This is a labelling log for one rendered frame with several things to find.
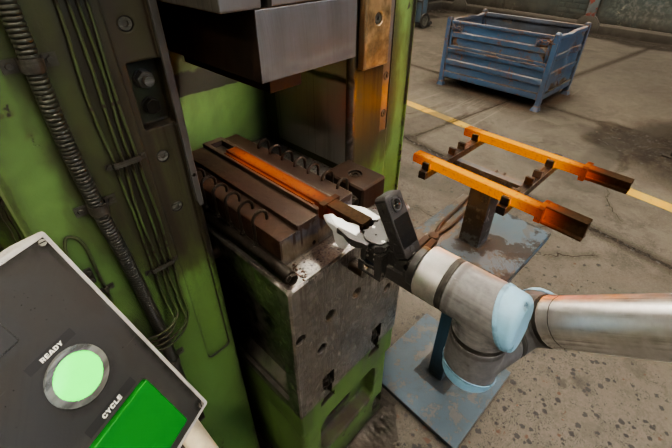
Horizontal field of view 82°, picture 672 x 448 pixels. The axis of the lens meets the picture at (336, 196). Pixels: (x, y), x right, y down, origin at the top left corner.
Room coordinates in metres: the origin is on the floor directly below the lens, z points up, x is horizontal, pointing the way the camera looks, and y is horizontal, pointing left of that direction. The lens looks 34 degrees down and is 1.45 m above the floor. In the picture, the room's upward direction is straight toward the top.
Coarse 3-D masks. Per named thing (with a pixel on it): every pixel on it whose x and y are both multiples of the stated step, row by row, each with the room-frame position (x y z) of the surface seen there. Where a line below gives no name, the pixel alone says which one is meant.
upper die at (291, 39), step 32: (320, 0) 0.62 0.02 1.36; (352, 0) 0.67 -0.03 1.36; (192, 32) 0.65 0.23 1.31; (224, 32) 0.59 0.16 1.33; (256, 32) 0.54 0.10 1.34; (288, 32) 0.58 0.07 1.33; (320, 32) 0.62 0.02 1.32; (352, 32) 0.67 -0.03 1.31; (224, 64) 0.60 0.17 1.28; (256, 64) 0.54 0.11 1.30; (288, 64) 0.57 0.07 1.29; (320, 64) 0.62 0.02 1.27
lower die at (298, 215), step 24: (240, 144) 0.91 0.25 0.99; (216, 168) 0.79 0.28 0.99; (240, 168) 0.78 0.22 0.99; (288, 168) 0.78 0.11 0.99; (216, 192) 0.70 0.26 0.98; (240, 192) 0.70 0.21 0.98; (264, 192) 0.68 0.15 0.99; (288, 192) 0.67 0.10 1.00; (336, 192) 0.68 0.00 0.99; (264, 216) 0.61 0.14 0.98; (288, 216) 0.60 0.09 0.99; (312, 216) 0.60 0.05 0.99; (264, 240) 0.57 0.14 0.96; (288, 240) 0.55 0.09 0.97; (312, 240) 0.60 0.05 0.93
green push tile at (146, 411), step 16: (144, 384) 0.23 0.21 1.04; (128, 400) 0.21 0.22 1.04; (144, 400) 0.22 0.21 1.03; (160, 400) 0.23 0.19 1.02; (128, 416) 0.20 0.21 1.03; (144, 416) 0.21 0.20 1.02; (160, 416) 0.22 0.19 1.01; (176, 416) 0.22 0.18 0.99; (112, 432) 0.19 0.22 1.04; (128, 432) 0.19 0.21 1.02; (144, 432) 0.20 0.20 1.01; (160, 432) 0.20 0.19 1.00; (176, 432) 0.21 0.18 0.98
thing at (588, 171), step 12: (468, 132) 1.05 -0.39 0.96; (480, 132) 1.03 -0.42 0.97; (492, 144) 0.99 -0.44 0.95; (504, 144) 0.96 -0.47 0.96; (516, 144) 0.95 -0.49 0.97; (528, 156) 0.91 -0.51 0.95; (540, 156) 0.89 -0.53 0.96; (552, 156) 0.88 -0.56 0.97; (564, 168) 0.85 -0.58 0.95; (576, 168) 0.83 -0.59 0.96; (588, 168) 0.81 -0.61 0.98; (600, 168) 0.81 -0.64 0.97; (588, 180) 0.80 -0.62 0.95; (600, 180) 0.79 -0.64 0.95; (612, 180) 0.78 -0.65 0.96; (624, 180) 0.76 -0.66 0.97; (624, 192) 0.75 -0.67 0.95
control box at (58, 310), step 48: (48, 240) 0.30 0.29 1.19; (0, 288) 0.24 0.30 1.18; (48, 288) 0.26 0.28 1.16; (96, 288) 0.29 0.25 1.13; (0, 336) 0.21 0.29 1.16; (48, 336) 0.23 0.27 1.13; (96, 336) 0.25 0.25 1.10; (144, 336) 0.28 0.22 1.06; (0, 384) 0.18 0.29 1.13; (48, 384) 0.20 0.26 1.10; (0, 432) 0.16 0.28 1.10; (48, 432) 0.17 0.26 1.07; (96, 432) 0.18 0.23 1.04
